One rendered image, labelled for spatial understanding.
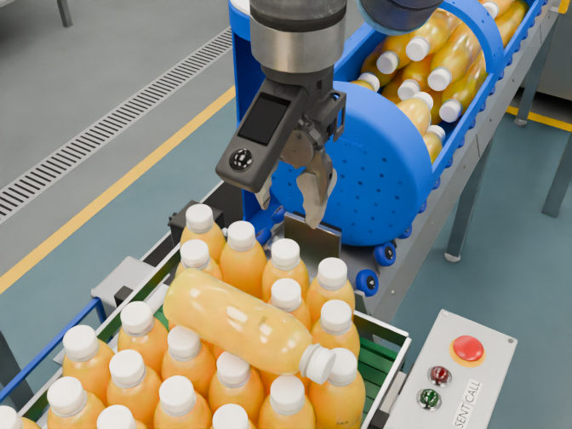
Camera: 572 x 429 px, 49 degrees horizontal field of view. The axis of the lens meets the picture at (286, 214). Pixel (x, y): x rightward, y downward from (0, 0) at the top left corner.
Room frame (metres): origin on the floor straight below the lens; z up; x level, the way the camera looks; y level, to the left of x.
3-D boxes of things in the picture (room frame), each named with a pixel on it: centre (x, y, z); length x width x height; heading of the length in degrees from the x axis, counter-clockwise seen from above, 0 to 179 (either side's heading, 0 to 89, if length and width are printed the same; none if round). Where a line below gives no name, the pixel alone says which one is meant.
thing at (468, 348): (0.44, -0.22, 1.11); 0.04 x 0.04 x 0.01
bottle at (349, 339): (0.50, -0.06, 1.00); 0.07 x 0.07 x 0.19
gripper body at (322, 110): (0.56, -0.01, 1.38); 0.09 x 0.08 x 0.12; 151
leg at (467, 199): (1.60, -0.62, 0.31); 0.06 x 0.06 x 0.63; 61
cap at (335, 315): (0.50, -0.06, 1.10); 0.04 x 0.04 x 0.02
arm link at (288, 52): (0.56, -0.01, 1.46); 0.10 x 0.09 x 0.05; 61
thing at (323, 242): (0.72, -0.05, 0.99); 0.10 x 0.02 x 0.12; 61
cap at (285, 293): (0.53, 0.00, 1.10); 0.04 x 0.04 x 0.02
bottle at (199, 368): (0.46, 0.13, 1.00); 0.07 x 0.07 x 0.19
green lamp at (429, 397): (0.38, -0.16, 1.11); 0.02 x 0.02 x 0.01
